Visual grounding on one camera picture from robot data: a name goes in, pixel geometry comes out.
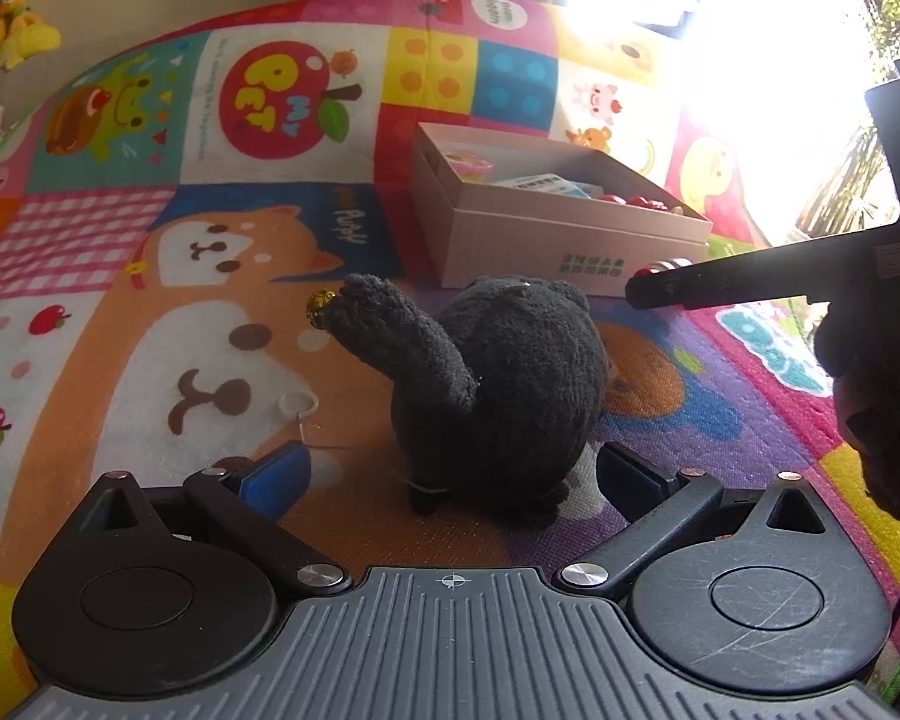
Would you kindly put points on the pink cardboard box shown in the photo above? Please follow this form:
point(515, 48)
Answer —
point(532, 247)

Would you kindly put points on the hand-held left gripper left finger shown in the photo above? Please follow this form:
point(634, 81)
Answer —
point(274, 476)

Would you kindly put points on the colourful cartoon play mat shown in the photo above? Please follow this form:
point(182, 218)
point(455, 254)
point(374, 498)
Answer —
point(120, 277)

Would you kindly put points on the pink round toy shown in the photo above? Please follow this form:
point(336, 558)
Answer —
point(472, 163)

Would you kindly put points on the person's right hand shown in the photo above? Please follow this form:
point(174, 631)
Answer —
point(885, 405)

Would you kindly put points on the yellow green duck plush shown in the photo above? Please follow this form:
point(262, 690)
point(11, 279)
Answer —
point(34, 37)

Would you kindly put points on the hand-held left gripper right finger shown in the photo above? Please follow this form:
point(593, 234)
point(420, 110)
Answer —
point(634, 478)

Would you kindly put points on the black plush cat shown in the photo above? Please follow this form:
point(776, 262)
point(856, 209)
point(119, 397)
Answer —
point(510, 390)

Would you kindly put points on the blue cotton pad packet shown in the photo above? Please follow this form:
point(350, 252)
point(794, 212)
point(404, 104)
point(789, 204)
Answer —
point(540, 184)

